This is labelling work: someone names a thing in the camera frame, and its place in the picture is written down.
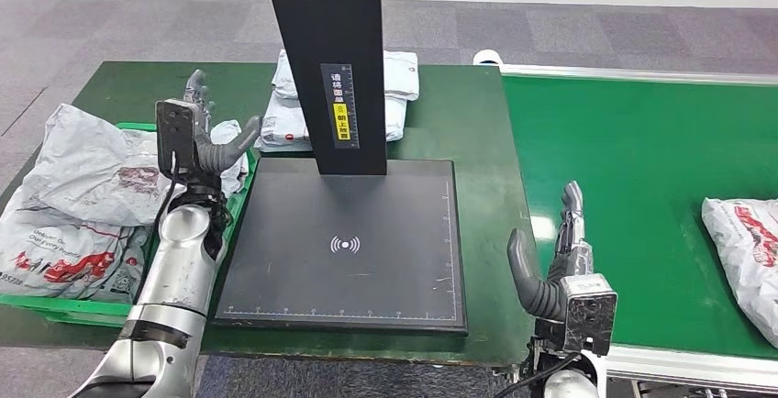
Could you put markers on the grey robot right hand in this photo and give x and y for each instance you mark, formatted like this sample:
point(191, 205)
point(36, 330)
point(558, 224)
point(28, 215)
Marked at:
point(544, 301)

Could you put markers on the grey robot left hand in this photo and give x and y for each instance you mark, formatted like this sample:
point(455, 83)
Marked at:
point(213, 155)

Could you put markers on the parcel faded red print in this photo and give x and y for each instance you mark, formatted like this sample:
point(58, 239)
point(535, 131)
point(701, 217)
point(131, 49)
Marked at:
point(91, 164)

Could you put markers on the white parcel bright red print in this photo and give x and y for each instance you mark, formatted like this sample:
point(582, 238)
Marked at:
point(55, 255)

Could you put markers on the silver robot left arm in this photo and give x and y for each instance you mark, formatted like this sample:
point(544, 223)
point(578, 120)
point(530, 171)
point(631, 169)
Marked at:
point(176, 280)

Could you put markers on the green conveyor belt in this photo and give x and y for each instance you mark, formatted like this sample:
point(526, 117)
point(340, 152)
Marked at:
point(608, 170)

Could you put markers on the white parcel red lettering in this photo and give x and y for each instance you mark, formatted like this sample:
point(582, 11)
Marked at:
point(747, 255)

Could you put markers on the white conveyor end roller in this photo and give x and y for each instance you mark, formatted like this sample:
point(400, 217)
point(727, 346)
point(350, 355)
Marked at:
point(486, 56)

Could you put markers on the flat grey courier bag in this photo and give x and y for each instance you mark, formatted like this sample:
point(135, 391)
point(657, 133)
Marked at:
point(398, 74)
point(282, 127)

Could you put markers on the black scanner column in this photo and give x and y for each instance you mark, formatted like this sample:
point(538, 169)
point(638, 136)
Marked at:
point(304, 79)

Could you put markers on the yellow and grey column label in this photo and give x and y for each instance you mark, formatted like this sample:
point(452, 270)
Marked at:
point(340, 125)

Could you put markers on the green plastic crate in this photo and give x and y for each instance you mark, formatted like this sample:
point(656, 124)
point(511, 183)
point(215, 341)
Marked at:
point(73, 313)

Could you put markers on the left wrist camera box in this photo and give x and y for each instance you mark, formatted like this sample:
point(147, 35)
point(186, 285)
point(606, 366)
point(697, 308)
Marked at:
point(176, 137)

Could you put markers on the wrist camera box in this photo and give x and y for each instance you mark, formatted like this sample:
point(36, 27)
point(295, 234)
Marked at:
point(176, 137)
point(589, 313)

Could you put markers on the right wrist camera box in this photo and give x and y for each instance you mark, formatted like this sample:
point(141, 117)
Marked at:
point(589, 313)

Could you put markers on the aluminium conveyor frame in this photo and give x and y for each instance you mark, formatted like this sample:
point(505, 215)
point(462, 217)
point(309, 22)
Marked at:
point(668, 368)

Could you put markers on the black scanner base plate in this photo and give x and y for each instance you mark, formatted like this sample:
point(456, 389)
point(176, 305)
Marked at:
point(395, 231)

